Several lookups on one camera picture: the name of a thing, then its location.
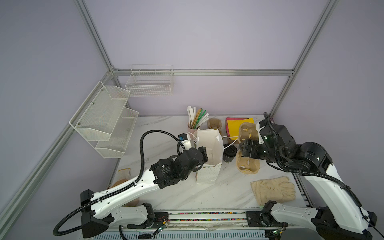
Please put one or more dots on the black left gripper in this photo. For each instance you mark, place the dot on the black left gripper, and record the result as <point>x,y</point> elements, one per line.
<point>205,156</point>

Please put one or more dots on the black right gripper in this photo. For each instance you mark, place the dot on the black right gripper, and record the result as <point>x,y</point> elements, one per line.
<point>246,145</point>

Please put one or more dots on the brown pulp cup carrier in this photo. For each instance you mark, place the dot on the brown pulp cup carrier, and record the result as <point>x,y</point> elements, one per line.
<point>246,160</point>
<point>215,124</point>

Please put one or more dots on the white paper gift bag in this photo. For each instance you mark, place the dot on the white paper gift bag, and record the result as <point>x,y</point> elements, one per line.
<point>212,140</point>

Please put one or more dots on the black paper cup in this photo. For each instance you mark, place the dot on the black paper cup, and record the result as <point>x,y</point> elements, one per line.
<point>228,159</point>

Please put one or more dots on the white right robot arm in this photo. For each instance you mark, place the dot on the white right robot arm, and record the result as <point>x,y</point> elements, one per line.
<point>343,217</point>

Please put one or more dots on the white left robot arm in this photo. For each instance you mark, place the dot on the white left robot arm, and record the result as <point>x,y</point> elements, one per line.
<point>98,217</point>

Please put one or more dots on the small beige cloth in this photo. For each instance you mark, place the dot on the small beige cloth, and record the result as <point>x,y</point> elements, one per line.
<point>124,174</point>

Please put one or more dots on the yellow paper napkin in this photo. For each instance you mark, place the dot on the yellow paper napkin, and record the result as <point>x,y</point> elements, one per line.
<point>238,124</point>

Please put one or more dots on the brown cardboard napkin box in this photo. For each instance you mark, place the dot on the brown cardboard napkin box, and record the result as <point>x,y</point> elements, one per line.
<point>233,125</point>

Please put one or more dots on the beige work glove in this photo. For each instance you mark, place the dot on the beige work glove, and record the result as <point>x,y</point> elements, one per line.
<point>280,190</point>

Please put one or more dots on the pink straw holder cup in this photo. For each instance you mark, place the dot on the pink straw holder cup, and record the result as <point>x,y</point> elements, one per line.
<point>191,129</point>

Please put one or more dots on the bundle of wrapped straws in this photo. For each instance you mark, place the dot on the bundle of wrapped straws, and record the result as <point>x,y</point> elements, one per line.
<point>197,116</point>

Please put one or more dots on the white mesh two-tier shelf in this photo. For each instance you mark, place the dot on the white mesh two-tier shelf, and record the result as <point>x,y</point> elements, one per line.
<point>105,121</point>

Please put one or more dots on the white wire basket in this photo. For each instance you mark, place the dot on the white wire basket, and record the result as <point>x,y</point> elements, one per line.
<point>151,80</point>

